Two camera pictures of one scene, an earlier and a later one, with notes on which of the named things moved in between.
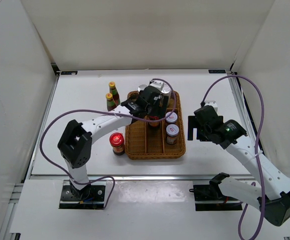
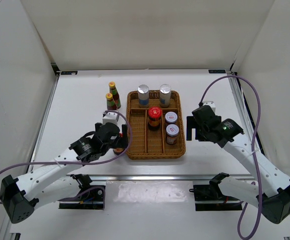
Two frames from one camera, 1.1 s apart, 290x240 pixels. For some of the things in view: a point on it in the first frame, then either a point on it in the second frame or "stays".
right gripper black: (192, 124) stays
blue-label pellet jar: (166, 90) stays
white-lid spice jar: (172, 118) stays
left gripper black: (160, 111) -> (121, 142)
